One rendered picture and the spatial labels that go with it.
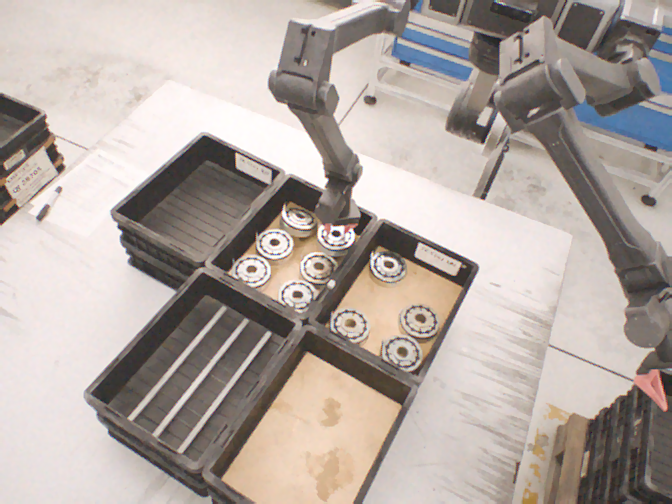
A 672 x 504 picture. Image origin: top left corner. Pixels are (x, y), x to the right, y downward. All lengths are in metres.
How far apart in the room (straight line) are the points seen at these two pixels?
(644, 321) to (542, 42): 0.46
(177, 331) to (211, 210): 0.40
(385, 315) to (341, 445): 0.36
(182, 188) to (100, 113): 1.70
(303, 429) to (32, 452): 0.63
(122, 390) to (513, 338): 1.06
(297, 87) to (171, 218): 0.79
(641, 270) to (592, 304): 1.79
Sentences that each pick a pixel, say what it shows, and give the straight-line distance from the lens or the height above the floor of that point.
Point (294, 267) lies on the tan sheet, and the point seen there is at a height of 0.83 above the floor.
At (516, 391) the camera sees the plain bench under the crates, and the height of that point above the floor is 0.70.
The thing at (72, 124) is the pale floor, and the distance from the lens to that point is 3.32.
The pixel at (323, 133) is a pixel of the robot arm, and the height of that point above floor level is 1.36.
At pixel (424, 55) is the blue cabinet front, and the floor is 0.39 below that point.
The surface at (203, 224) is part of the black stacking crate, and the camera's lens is 1.60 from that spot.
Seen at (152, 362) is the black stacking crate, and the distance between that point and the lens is 1.38.
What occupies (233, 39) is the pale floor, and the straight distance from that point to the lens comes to 3.87.
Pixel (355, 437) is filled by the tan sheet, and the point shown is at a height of 0.83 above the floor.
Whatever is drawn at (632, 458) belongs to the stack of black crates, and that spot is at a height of 0.49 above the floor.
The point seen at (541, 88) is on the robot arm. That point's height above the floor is 1.59.
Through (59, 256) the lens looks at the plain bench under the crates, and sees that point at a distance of 1.78.
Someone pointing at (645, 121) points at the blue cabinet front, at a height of 0.44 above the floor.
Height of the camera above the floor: 2.04
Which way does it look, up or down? 53 degrees down
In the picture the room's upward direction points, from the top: 10 degrees clockwise
